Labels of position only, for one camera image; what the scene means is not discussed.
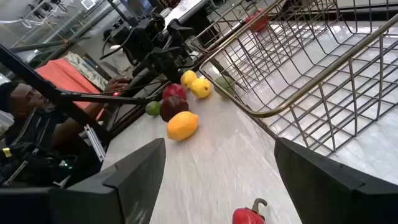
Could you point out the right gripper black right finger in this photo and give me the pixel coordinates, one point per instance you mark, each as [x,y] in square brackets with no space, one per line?
[326,193]

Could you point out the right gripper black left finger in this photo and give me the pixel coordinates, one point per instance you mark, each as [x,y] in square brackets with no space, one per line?
[130,186]

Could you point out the yellow lemon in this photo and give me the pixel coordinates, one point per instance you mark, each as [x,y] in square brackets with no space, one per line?
[188,77]
[200,88]

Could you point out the bright red apple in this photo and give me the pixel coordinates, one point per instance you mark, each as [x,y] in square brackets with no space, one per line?
[174,91]

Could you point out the dark red apple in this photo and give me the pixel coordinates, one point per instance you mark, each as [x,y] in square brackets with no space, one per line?
[172,107]

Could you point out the green lime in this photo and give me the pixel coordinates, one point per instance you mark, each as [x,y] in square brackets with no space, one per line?
[153,108]

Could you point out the large green fruit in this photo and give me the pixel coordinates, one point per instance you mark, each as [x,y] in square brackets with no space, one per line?
[224,84]

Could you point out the red bell pepper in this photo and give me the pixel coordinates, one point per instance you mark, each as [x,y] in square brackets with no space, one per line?
[247,216]

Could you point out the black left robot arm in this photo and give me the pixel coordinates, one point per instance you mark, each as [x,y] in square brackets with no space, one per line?
[146,34]

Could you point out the aluminium extrusion bar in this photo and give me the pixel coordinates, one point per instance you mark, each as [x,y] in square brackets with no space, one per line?
[94,143]

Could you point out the thin black rod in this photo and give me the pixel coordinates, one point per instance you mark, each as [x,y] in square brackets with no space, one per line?
[109,99]

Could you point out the patterned cloth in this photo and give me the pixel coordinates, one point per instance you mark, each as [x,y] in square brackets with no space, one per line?
[85,70]

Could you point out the red round fruit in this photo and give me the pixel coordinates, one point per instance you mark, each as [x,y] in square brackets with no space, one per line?
[257,20]

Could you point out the black teleoperation equipment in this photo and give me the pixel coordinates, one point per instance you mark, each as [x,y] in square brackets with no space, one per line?
[31,165]

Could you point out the orange cloth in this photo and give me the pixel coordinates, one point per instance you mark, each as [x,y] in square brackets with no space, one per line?
[65,77]

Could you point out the person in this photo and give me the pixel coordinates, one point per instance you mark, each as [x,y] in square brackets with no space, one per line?
[25,99]

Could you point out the black frame strut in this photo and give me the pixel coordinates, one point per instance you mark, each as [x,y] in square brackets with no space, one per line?
[31,76]

